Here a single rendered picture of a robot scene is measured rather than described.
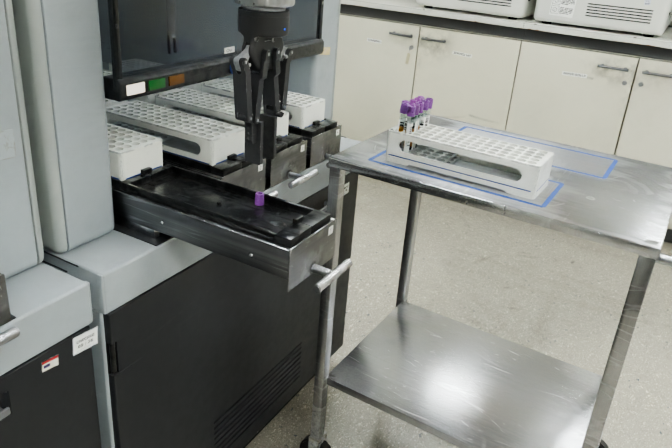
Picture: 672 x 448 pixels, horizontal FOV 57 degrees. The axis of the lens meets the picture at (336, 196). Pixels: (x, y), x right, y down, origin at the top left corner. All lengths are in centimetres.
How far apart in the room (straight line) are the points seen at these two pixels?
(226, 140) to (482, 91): 217
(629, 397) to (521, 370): 60
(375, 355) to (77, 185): 86
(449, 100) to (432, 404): 207
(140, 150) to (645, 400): 165
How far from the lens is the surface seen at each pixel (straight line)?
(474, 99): 323
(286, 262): 90
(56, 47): 97
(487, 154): 114
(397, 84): 336
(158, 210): 104
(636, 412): 211
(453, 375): 156
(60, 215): 103
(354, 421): 181
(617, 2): 305
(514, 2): 312
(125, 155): 110
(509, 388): 157
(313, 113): 143
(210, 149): 116
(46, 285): 99
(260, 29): 92
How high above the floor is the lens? 123
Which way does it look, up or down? 23 degrees down
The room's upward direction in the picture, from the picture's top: 4 degrees clockwise
